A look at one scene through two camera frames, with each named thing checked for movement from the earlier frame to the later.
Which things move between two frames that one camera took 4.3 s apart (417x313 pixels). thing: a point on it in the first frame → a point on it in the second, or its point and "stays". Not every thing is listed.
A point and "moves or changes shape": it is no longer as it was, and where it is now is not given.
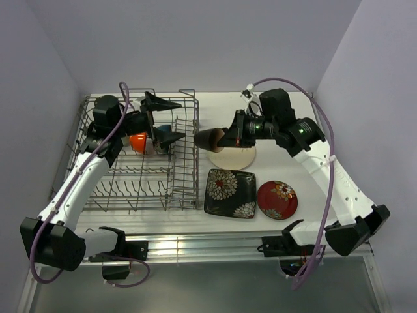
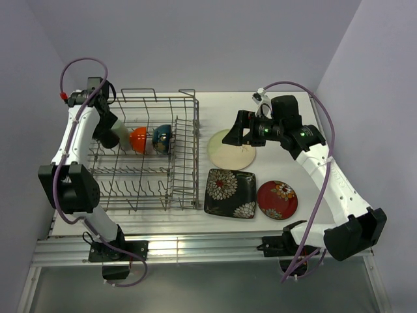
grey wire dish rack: [153, 147] stays
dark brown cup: [208, 139] moves or changes shape
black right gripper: [235, 136] stays
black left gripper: [155, 104] → [110, 120]
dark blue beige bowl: [164, 147] stays
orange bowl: [138, 141] stays
